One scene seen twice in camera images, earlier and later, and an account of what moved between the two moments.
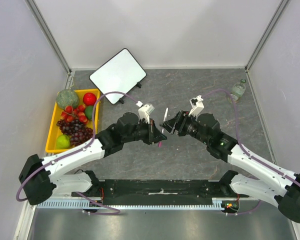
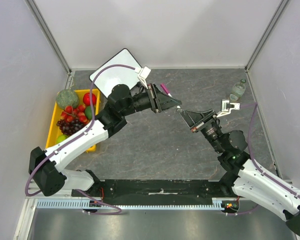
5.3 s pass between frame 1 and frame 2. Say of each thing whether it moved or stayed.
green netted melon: stayed
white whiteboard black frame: stayed
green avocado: stayed
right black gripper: moved
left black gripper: moved
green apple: stayed
